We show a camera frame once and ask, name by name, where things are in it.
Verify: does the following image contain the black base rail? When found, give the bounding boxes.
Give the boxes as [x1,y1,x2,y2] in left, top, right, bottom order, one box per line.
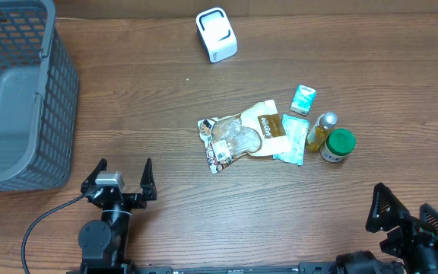
[70,262,338,274]

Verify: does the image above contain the teal large tissue pack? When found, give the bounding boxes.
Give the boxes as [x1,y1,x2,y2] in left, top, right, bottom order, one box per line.
[272,114,309,166]

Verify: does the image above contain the grey plastic mesh basket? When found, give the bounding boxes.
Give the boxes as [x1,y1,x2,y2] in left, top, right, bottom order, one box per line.
[0,0,79,191]

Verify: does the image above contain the clear brown snack bag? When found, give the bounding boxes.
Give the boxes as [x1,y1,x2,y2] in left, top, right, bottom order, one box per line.
[211,100,291,161]

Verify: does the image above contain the green lid white jar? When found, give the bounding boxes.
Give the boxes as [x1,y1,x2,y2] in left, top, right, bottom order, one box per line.
[320,129,356,163]

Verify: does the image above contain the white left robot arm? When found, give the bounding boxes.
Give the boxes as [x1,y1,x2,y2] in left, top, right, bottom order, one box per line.
[78,158,157,273]

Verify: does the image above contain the small Kleenex tissue pack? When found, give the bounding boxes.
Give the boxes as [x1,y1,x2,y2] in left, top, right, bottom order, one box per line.
[290,84,316,116]

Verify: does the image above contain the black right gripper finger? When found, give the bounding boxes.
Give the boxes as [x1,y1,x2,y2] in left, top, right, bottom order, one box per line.
[366,183,410,233]
[420,203,438,238]

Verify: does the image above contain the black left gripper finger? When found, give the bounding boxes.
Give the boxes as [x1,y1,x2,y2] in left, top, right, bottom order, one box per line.
[81,158,107,193]
[140,158,157,201]

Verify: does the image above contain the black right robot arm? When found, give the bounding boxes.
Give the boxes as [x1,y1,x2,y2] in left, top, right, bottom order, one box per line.
[329,183,438,274]

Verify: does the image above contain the white barcode scanner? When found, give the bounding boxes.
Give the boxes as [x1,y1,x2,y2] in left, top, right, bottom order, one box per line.
[195,7,238,63]

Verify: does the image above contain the white red snack packet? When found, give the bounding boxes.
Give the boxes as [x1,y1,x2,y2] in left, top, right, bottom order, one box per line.
[198,117,238,174]

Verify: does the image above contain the yellow oil bottle silver cap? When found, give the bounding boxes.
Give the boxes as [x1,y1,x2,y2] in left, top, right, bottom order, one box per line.
[306,112,338,151]

